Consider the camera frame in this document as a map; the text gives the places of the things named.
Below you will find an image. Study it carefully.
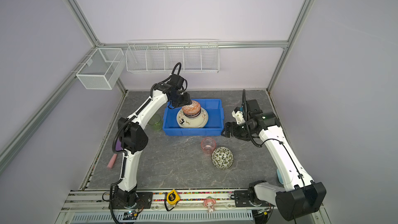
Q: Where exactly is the orange patterned bowl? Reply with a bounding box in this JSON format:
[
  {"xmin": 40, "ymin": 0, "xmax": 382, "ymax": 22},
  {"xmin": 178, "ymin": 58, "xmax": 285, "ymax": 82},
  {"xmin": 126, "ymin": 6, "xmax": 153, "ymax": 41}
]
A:
[{"xmin": 181, "ymin": 100, "xmax": 202, "ymax": 118}]

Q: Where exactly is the pink glass cup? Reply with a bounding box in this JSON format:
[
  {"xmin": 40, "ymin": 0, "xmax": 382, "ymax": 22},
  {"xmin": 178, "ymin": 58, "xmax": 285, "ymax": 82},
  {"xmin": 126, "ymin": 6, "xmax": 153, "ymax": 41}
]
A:
[{"xmin": 201, "ymin": 137, "xmax": 217, "ymax": 156}]

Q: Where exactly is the olive leaf pattern bowl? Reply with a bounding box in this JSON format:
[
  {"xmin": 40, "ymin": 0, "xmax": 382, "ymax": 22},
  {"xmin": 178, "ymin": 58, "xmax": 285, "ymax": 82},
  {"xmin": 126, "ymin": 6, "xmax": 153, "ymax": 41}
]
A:
[{"xmin": 211, "ymin": 146, "xmax": 234, "ymax": 170}]

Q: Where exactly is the cream painted plate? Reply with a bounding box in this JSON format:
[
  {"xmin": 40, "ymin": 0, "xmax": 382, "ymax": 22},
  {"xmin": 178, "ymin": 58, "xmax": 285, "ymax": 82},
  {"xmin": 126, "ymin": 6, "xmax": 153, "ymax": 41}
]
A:
[{"xmin": 176, "ymin": 108, "xmax": 209, "ymax": 129}]

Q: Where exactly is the green glass cup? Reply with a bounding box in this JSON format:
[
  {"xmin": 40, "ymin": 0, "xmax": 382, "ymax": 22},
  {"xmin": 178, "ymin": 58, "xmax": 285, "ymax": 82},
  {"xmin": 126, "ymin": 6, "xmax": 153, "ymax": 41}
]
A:
[{"xmin": 148, "ymin": 114, "xmax": 163, "ymax": 131}]

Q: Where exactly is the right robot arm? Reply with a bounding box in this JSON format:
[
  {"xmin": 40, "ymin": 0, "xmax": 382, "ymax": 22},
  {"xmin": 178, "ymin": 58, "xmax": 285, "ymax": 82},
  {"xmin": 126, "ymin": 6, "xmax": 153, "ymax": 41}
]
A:
[{"xmin": 221, "ymin": 93, "xmax": 326, "ymax": 221}]

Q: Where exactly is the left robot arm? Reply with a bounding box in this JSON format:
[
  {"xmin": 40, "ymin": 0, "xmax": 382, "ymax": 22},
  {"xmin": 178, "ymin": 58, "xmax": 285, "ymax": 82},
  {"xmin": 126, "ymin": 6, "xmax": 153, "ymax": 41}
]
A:
[{"xmin": 109, "ymin": 62, "xmax": 192, "ymax": 209}]

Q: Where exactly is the teal plastic trowel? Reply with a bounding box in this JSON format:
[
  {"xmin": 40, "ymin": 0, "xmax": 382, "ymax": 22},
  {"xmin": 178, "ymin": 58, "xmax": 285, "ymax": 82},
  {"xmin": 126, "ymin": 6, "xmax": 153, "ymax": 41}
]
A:
[{"xmin": 276, "ymin": 169, "xmax": 284, "ymax": 185}]

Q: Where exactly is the pink doll figurine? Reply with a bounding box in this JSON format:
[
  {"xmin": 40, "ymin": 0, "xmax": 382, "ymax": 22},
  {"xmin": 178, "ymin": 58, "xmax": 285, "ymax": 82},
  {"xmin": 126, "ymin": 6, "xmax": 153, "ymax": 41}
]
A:
[{"xmin": 203, "ymin": 197, "xmax": 217, "ymax": 213}]

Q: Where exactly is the purple silicone spatula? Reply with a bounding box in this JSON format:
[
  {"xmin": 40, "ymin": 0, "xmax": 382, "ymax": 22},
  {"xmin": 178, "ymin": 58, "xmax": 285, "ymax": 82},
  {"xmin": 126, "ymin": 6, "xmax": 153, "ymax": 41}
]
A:
[{"xmin": 107, "ymin": 140, "xmax": 122, "ymax": 169}]

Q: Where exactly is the white mesh basket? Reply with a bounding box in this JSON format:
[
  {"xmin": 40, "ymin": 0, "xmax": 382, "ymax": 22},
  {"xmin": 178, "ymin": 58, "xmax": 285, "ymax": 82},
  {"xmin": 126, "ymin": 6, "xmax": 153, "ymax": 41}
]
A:
[{"xmin": 76, "ymin": 48, "xmax": 126, "ymax": 90}]

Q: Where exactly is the yellow tape measure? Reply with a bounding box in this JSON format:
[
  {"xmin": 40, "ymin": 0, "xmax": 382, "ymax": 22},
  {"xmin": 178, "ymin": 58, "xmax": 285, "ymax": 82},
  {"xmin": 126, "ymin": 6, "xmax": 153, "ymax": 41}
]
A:
[{"xmin": 164, "ymin": 189, "xmax": 180, "ymax": 212}]

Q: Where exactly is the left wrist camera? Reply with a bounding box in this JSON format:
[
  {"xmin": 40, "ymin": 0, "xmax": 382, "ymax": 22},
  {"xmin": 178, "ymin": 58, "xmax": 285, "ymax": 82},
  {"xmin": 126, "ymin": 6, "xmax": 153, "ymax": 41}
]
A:
[{"xmin": 168, "ymin": 74, "xmax": 185, "ymax": 90}]

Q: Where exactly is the white wire wall rack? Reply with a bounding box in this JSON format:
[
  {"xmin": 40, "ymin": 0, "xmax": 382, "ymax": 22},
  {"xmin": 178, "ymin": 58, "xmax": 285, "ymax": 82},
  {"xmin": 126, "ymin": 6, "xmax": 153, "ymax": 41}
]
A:
[{"xmin": 125, "ymin": 39, "xmax": 220, "ymax": 73}]

